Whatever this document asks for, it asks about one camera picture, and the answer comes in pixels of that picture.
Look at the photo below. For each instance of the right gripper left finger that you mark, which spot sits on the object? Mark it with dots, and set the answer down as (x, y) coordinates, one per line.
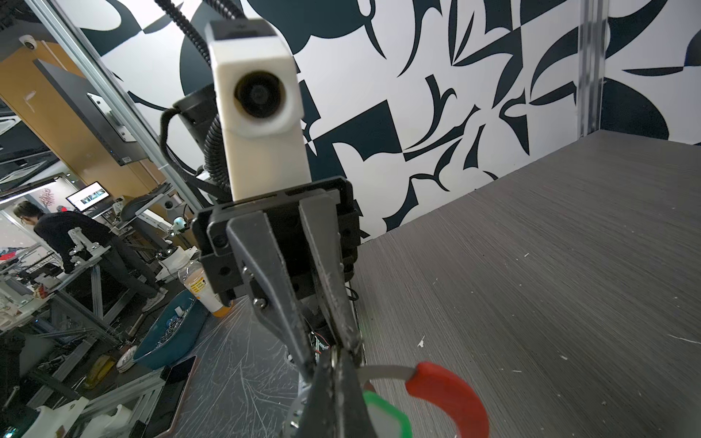
(318, 414)

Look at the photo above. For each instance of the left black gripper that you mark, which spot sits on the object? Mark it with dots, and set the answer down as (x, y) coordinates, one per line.
(275, 241)

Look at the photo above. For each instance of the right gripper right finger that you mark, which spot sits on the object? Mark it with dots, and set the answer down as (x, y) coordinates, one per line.
(351, 414)

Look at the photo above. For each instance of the green key tag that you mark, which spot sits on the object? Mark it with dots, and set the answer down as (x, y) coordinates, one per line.
(387, 420)

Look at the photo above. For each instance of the plastic bottle orange liquid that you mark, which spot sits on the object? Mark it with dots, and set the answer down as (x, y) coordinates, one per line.
(194, 278)

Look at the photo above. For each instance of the teal bowl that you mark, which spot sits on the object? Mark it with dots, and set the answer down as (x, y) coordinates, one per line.
(174, 333)

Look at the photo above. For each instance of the computer monitor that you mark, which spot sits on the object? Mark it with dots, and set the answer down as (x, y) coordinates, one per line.
(89, 197)

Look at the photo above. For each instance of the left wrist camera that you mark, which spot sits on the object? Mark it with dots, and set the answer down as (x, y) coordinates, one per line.
(259, 105)

